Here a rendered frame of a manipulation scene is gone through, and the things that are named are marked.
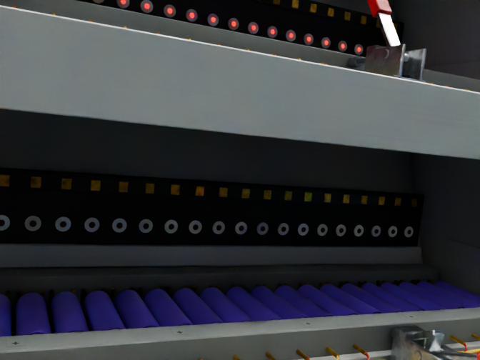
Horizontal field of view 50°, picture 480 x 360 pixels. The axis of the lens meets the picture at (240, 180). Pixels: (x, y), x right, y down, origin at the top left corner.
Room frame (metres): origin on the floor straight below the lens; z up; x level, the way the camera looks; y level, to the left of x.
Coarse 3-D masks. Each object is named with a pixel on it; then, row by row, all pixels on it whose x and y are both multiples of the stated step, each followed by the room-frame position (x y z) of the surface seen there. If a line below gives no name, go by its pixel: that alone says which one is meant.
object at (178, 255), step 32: (0, 256) 0.36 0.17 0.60; (32, 256) 0.36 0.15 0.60; (64, 256) 0.37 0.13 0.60; (96, 256) 0.38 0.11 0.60; (128, 256) 0.39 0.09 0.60; (160, 256) 0.40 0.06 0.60; (192, 256) 0.42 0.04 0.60; (224, 256) 0.43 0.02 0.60; (256, 256) 0.44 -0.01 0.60; (288, 256) 0.45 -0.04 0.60; (320, 256) 0.47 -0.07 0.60; (352, 256) 0.48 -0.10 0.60; (384, 256) 0.50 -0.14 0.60; (416, 256) 0.52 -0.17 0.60; (448, 256) 0.52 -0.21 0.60
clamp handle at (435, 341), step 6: (432, 336) 0.31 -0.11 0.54; (438, 336) 0.31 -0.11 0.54; (432, 342) 0.31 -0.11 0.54; (438, 342) 0.31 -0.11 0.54; (426, 348) 0.32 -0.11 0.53; (432, 348) 0.31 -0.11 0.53; (438, 348) 0.31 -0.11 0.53; (438, 354) 0.31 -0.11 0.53; (444, 354) 0.30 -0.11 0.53; (450, 354) 0.30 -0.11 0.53; (456, 354) 0.29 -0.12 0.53; (462, 354) 0.29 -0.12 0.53; (468, 354) 0.29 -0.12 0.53; (474, 354) 0.29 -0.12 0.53
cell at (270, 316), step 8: (232, 288) 0.39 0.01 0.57; (240, 288) 0.39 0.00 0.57; (232, 296) 0.38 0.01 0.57; (240, 296) 0.38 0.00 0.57; (248, 296) 0.37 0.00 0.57; (240, 304) 0.37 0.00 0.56; (248, 304) 0.36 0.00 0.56; (256, 304) 0.36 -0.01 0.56; (248, 312) 0.36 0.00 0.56; (256, 312) 0.35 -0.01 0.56; (264, 312) 0.35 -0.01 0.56; (272, 312) 0.35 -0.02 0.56; (256, 320) 0.35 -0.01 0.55; (264, 320) 0.34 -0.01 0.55
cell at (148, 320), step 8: (120, 296) 0.35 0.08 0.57; (128, 296) 0.35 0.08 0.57; (136, 296) 0.35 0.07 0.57; (120, 304) 0.34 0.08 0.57; (128, 304) 0.34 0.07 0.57; (136, 304) 0.33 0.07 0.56; (144, 304) 0.34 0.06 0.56; (120, 312) 0.34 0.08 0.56; (128, 312) 0.33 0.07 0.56; (136, 312) 0.32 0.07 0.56; (144, 312) 0.32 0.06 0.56; (128, 320) 0.32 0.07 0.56; (136, 320) 0.31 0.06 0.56; (144, 320) 0.31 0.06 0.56; (152, 320) 0.31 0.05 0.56; (128, 328) 0.32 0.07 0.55; (136, 328) 0.31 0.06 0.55
